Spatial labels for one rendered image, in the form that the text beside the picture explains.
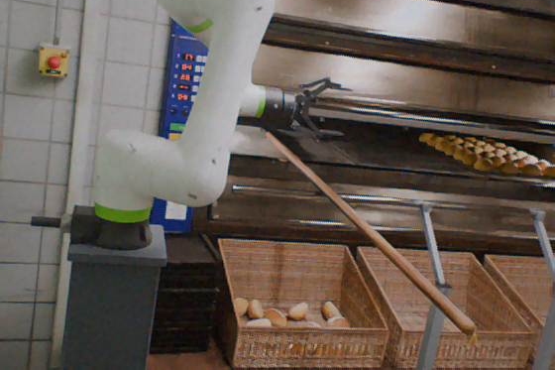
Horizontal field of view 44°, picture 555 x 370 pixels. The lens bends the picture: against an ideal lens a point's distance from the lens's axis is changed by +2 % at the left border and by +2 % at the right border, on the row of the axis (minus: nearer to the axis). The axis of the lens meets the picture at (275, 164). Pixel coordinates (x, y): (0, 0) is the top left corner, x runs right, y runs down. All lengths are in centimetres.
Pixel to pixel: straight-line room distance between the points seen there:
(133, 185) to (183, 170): 13
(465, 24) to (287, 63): 74
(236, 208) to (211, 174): 122
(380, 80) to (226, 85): 133
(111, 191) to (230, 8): 47
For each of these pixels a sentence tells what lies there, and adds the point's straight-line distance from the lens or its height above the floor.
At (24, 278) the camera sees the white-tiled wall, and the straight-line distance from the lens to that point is 266.
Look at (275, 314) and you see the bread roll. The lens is 260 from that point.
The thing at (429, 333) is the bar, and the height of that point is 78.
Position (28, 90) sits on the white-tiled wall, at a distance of 245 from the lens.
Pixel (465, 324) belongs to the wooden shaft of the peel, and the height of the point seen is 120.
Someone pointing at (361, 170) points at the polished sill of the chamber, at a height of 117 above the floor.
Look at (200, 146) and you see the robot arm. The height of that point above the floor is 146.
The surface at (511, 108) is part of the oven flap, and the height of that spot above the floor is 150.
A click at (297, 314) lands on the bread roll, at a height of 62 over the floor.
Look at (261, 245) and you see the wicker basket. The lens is 267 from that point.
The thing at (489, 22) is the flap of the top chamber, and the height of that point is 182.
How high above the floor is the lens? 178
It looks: 14 degrees down
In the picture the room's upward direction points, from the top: 10 degrees clockwise
